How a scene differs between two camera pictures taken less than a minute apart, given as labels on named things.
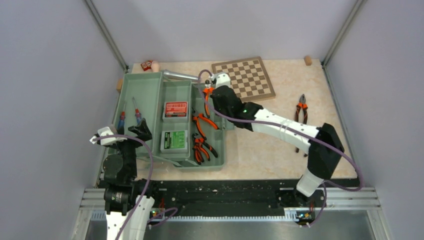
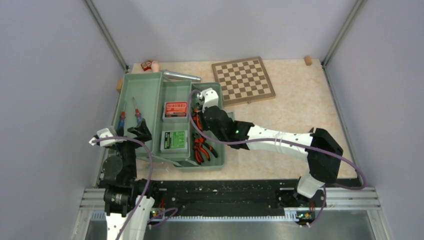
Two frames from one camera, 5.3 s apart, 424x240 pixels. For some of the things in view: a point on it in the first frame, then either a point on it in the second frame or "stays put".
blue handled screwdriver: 137,115 stays put
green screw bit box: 174,141 stays put
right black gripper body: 215,104 → 205,127
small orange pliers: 198,147 stays put
